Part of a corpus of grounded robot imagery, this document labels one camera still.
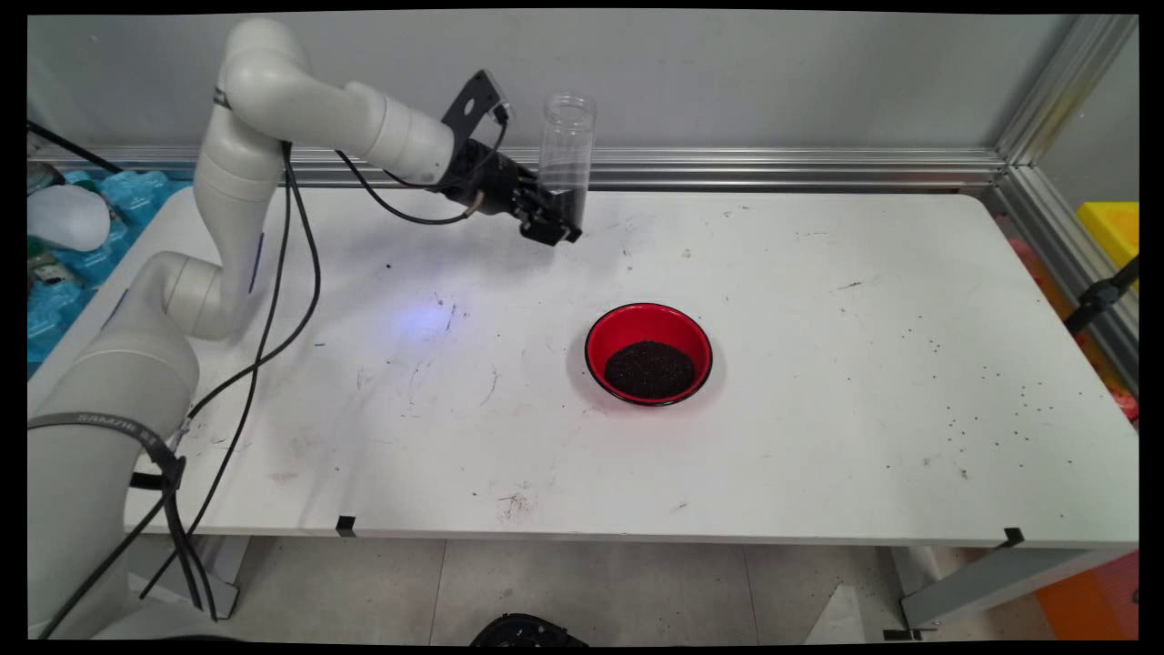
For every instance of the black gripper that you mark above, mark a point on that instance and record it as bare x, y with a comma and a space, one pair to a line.
486, 182

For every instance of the clear plastic jar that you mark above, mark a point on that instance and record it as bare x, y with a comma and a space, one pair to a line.
568, 136

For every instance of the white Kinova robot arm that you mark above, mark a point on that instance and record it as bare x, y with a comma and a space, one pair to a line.
300, 100

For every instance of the red bowl with black rim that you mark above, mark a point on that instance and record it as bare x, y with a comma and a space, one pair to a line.
618, 323

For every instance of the black seeds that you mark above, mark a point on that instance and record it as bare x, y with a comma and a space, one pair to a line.
650, 371

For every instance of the small black tape marker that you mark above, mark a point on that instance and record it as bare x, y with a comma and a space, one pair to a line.
1012, 538
346, 526

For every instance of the blue plastic bag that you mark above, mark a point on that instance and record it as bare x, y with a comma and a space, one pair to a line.
136, 200

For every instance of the black round floor object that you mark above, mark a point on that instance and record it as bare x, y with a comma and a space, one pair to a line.
527, 630

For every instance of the white rounded object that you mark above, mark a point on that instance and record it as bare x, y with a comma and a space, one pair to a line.
68, 218

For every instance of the grey metal table leg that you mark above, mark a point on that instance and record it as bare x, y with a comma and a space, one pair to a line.
1000, 578
223, 573

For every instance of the small green white packet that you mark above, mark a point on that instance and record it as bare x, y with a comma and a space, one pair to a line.
44, 264

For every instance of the yellow plastic box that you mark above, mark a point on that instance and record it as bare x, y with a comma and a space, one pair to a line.
1114, 227

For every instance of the orange plastic box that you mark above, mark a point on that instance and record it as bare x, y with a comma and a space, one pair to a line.
1091, 600

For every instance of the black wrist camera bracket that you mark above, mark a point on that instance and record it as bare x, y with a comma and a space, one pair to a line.
473, 105

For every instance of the long horizontal aluminium frame rail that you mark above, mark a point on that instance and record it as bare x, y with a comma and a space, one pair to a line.
773, 168

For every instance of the short aluminium frame rail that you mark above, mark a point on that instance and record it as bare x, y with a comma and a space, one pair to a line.
1055, 246

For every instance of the upright aluminium frame post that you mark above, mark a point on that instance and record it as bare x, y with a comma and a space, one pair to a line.
1064, 86

